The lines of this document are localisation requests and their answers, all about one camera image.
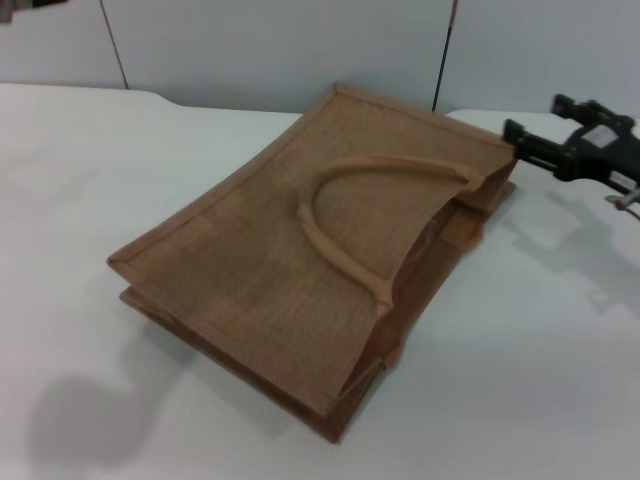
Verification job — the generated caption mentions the brown jute handbag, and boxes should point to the brown jute handbag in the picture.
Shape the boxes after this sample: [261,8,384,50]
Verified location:
[107,82,519,446]

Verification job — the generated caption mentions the right wrist connector cable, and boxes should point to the right wrist connector cable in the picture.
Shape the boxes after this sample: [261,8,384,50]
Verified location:
[604,188,640,220]

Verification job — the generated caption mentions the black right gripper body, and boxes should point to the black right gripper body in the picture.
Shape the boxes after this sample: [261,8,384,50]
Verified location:
[554,119,640,192]

